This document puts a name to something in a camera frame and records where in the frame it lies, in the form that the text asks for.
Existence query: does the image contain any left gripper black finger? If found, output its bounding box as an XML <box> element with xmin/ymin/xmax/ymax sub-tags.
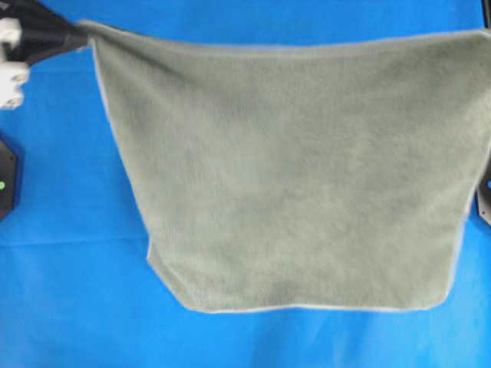
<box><xmin>15</xmin><ymin>0</ymin><xmax>83</xmax><ymax>42</ymax></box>
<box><xmin>5</xmin><ymin>36</ymin><xmax>87</xmax><ymax>65</ymax></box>

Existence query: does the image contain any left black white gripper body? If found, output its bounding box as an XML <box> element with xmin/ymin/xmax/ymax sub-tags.
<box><xmin>1</xmin><ymin>1</ymin><xmax>32</xmax><ymax>110</ymax></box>

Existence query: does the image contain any large grey-green towel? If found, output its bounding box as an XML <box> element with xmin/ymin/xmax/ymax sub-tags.
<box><xmin>81</xmin><ymin>21</ymin><xmax>490</xmax><ymax>313</ymax></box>

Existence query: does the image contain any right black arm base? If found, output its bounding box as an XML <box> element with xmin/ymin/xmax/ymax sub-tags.
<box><xmin>476</xmin><ymin>167</ymin><xmax>491</xmax><ymax>225</ymax></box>

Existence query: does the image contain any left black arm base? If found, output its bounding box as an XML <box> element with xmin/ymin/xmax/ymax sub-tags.
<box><xmin>1</xmin><ymin>131</ymin><xmax>25</xmax><ymax>221</ymax></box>

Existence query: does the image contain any black pole top right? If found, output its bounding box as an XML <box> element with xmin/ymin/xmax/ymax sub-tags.
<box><xmin>481</xmin><ymin>0</ymin><xmax>491</xmax><ymax>30</ymax></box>

